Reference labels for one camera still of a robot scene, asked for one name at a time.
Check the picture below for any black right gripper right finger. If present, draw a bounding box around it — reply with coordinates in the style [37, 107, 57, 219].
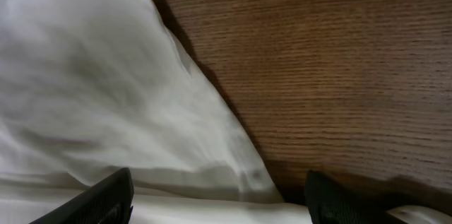
[304, 171, 405, 224]

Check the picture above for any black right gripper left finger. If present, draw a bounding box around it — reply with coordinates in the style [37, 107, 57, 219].
[30, 167, 134, 224]

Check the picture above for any white Puma t-shirt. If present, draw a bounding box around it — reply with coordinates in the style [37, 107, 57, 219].
[1, 0, 451, 223]

